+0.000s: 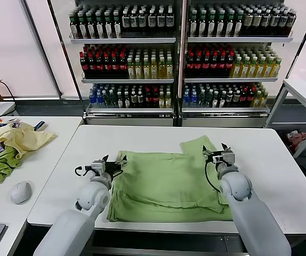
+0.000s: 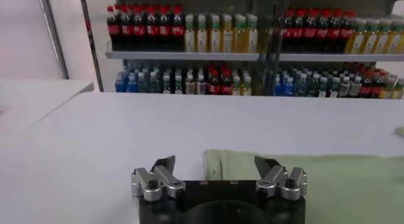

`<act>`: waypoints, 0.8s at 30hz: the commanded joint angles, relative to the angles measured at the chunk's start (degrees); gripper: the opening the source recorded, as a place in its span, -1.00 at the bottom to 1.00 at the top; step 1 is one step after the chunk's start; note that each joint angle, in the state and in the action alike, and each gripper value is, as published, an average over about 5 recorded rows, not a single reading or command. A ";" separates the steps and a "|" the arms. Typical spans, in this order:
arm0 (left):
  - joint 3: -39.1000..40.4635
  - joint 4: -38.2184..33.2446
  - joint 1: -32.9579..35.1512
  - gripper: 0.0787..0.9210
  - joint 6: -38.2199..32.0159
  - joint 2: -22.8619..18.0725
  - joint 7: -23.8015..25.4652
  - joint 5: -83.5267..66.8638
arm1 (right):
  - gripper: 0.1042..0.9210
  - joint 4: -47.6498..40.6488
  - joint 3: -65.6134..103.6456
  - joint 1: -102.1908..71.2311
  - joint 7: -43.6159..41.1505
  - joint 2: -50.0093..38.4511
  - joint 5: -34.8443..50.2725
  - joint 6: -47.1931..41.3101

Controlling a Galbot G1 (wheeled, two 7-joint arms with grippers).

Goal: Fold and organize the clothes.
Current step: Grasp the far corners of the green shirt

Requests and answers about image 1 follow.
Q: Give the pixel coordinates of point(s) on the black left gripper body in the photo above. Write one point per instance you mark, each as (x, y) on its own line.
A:
(113, 169)

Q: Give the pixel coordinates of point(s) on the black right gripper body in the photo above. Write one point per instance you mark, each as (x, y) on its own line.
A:
(215, 157)

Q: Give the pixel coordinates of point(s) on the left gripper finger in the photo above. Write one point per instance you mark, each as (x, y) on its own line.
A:
(105, 159)
(121, 161)

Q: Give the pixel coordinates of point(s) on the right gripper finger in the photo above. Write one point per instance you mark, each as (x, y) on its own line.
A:
(226, 148)
(207, 152)

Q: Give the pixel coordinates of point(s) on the light green t-shirt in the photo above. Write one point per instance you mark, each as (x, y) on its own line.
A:
(163, 186)

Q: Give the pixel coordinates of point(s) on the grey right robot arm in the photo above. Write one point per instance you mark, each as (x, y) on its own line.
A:
(235, 184)

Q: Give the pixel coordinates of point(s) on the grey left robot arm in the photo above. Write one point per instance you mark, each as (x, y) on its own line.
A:
(91, 194)

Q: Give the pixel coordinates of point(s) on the small dark bottle white cap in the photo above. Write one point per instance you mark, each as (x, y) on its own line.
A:
(140, 100)
(119, 100)
(236, 100)
(126, 100)
(133, 100)
(222, 100)
(216, 100)
(229, 100)

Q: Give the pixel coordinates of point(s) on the small red label cola bottle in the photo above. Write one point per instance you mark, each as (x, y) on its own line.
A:
(250, 100)
(148, 100)
(243, 100)
(154, 100)

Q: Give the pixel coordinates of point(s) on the small dark green bottle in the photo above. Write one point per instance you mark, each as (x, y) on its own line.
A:
(105, 100)
(112, 100)
(201, 100)
(208, 100)

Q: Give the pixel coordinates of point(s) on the small blue water bottle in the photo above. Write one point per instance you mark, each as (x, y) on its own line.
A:
(92, 100)
(186, 100)
(99, 100)
(193, 100)

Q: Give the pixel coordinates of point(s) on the small yellow drink bottle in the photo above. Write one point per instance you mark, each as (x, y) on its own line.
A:
(256, 100)
(263, 100)
(161, 100)
(168, 100)

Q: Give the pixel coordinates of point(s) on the pink garment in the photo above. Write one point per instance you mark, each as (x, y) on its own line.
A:
(297, 137)

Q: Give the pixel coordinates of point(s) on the blue white striped item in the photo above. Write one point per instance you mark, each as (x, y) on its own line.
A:
(40, 125)

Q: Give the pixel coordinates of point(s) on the pale yellow garment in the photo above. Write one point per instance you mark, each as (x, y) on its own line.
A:
(27, 138)

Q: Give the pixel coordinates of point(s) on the red cap cola bottle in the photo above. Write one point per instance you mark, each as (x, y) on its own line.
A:
(83, 67)
(230, 65)
(107, 67)
(205, 65)
(122, 67)
(189, 65)
(91, 67)
(221, 65)
(213, 65)
(99, 67)
(115, 67)
(197, 65)

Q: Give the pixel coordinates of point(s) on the white computer mouse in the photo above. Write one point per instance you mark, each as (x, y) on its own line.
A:
(20, 192)

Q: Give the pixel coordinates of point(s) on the white metal side table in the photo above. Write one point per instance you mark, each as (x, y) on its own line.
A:
(302, 88)

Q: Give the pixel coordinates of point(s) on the white printed garment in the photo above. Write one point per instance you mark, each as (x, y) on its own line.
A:
(14, 123)

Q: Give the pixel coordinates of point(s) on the green cap white label bottle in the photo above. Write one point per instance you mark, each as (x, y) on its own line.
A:
(229, 25)
(91, 27)
(117, 27)
(108, 27)
(99, 27)
(202, 25)
(210, 25)
(192, 25)
(238, 25)
(220, 25)
(74, 27)
(82, 27)

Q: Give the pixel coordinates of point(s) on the dark bottle beige label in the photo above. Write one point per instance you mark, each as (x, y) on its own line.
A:
(256, 23)
(264, 23)
(291, 23)
(274, 23)
(246, 23)
(282, 23)

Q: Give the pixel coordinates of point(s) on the dark bottle white label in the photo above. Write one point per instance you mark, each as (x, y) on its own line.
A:
(152, 22)
(169, 22)
(142, 22)
(134, 22)
(126, 22)
(160, 22)

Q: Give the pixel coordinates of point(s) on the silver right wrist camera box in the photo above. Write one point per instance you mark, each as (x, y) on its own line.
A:
(229, 158)

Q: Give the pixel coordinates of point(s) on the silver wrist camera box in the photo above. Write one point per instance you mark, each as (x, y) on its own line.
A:
(98, 166)
(229, 158)

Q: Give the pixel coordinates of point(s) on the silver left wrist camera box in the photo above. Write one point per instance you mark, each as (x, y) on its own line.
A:
(98, 166)

